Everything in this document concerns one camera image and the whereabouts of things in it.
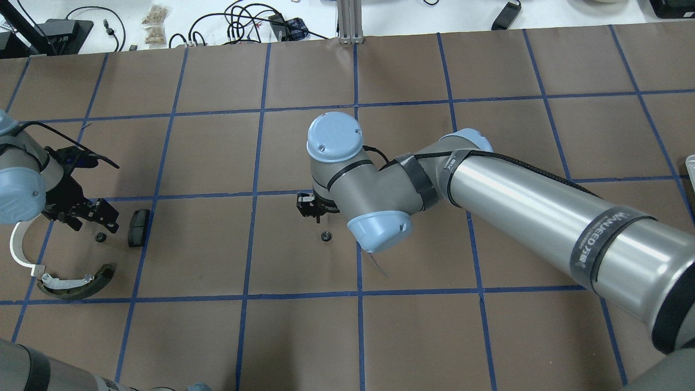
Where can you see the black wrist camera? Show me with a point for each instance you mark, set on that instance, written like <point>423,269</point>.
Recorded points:
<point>73,157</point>

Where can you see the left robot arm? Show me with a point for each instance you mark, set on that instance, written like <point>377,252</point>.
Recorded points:
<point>37,180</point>

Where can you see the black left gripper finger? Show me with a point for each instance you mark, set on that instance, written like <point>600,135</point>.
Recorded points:
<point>73,222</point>
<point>105,215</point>

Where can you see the bag of small parts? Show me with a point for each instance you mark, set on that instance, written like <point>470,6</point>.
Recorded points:
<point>153,25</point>

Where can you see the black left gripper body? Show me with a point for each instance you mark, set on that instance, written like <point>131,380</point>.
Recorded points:
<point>61,191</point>

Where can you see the aluminium frame post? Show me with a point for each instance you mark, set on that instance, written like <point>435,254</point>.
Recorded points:
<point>349,21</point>

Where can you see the brake shoe with white lining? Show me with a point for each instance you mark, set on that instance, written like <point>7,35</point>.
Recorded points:
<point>77,289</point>

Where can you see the black power adapter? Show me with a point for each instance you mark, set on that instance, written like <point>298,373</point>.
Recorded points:
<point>507,16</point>

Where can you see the black device on table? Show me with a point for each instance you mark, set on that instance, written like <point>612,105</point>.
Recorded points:
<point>67,36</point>

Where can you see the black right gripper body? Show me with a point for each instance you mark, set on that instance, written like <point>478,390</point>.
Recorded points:
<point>310,207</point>

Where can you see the dark brake pad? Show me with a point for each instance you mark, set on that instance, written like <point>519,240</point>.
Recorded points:
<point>138,228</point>

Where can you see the black flat box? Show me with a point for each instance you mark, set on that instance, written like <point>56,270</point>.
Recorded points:
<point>674,9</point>

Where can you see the white curved band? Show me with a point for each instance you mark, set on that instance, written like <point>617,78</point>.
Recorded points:
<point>17,249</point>

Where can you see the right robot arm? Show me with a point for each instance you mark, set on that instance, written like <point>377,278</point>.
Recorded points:
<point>624,255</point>

